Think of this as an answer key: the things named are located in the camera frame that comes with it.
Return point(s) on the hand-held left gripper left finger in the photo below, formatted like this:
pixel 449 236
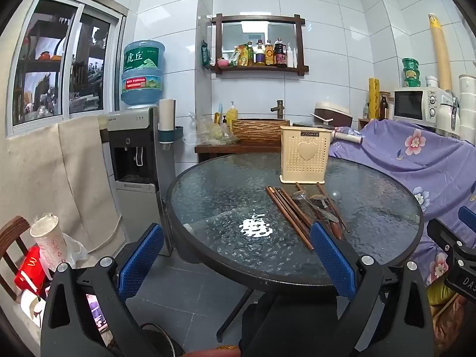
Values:
pixel 143 256

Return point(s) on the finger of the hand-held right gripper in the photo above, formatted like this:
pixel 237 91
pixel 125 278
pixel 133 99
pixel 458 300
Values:
pixel 446 232
pixel 468 215

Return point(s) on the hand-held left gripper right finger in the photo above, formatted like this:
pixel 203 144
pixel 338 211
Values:
pixel 333 260

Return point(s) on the metal spoon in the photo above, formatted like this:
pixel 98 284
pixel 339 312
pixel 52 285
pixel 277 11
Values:
pixel 318 197
pixel 299 194

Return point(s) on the cream plastic utensil holder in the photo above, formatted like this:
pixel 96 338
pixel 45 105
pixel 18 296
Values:
pixel 297 167

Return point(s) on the person's left hand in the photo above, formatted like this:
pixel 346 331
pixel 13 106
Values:
pixel 212 352

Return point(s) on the dark wooden spoon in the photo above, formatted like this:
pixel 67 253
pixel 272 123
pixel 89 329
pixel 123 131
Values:
pixel 336 230

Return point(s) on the round glass table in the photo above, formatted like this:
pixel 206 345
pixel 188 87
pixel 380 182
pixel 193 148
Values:
pixel 290 286

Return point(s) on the grey water dispenser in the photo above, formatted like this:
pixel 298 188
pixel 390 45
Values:
pixel 128 197

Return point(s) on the clear plastic bag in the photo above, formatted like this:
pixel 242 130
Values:
pixel 76 251

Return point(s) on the purple floral cloth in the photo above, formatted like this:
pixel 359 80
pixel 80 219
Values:
pixel 390 167

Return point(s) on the person's dark trouser leg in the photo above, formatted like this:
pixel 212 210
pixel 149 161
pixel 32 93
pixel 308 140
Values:
pixel 282 334

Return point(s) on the white printed paper cup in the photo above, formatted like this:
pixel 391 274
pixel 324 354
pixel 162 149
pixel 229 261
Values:
pixel 50 241

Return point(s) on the white thermos jug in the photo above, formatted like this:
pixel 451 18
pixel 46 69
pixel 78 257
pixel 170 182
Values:
pixel 444 115

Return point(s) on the stack of white tubs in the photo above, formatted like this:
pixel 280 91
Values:
pixel 467 111

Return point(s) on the red paper bag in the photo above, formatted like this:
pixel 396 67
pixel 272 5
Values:
pixel 28 267

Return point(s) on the teal cup holder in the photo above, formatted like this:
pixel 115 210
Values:
pixel 171 135

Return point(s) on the white microwave oven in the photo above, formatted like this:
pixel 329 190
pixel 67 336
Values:
pixel 409 104

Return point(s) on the brown wooden chair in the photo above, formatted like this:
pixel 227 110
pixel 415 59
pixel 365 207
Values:
pixel 15 225

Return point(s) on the wooden side table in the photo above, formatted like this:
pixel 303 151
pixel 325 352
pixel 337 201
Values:
pixel 223 148

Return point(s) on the brown glass bottle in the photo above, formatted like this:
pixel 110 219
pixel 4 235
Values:
pixel 383 108

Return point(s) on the white jar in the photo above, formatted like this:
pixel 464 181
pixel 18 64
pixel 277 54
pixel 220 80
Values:
pixel 432 82

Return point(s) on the crumpled clear plastic bags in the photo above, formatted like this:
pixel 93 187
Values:
pixel 206 132

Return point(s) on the brown white rice cooker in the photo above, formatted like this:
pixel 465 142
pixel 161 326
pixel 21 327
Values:
pixel 334 117

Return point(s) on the paper towel roll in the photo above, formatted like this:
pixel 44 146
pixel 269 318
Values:
pixel 167 115

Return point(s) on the green tub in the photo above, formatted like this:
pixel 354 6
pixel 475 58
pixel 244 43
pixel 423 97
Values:
pixel 412 82
pixel 411 73
pixel 411 63

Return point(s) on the small clear bottle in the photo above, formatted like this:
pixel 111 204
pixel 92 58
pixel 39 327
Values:
pixel 366 110

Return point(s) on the woven pattern basin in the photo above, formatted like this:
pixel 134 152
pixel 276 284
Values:
pixel 260 132

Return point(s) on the yellow roll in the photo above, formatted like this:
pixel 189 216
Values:
pixel 373 98

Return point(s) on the bronze faucet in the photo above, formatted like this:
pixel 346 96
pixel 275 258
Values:
pixel 279 109

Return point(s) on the beige rolled mat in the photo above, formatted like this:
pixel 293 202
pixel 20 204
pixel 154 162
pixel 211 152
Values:
pixel 440 55

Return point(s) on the yellow soap pump bottle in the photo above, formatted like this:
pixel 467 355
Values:
pixel 232 115

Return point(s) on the blue water bottle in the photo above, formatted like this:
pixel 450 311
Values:
pixel 143 70

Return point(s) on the white plastic bottle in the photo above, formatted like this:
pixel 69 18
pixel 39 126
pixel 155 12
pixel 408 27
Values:
pixel 292 57

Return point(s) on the small pink bowl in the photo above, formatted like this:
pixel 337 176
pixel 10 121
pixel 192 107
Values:
pixel 223 63

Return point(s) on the dark soy sauce bottle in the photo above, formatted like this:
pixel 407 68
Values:
pixel 280 55

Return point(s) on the green hanging packet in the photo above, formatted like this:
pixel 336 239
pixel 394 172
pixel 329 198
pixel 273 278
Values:
pixel 205 54

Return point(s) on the sliding aluminium window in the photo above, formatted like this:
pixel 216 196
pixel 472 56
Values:
pixel 48 63

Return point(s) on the yellow green snack pouch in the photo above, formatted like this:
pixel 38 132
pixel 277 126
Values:
pixel 238 56

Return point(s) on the green label bottle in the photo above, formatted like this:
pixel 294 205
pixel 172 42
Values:
pixel 250 55

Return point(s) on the wooden framed mirror shelf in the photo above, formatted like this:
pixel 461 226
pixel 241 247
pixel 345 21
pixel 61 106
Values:
pixel 219 41

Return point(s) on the beige wall cloth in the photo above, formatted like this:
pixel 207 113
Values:
pixel 89 178

